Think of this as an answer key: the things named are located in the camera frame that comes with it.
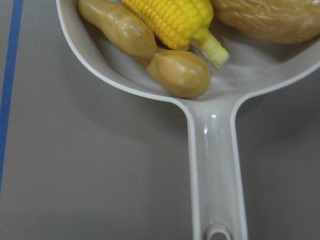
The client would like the yellow toy corn cob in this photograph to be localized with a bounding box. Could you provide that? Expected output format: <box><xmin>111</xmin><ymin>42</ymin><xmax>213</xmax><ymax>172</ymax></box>
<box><xmin>122</xmin><ymin>0</ymin><xmax>230</xmax><ymax>69</ymax></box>

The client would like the brown toy potato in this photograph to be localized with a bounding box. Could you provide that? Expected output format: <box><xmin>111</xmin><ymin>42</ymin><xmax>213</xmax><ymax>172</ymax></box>
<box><xmin>211</xmin><ymin>0</ymin><xmax>320</xmax><ymax>45</ymax></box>

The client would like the beige plastic dustpan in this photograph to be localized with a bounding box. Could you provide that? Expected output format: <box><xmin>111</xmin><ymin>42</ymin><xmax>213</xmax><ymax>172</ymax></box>
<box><xmin>56</xmin><ymin>0</ymin><xmax>320</xmax><ymax>240</ymax></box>

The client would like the tan toy ginger root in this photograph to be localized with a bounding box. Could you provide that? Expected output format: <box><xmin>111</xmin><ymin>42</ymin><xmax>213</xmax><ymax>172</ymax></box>
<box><xmin>77</xmin><ymin>0</ymin><xmax>211</xmax><ymax>99</ymax></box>

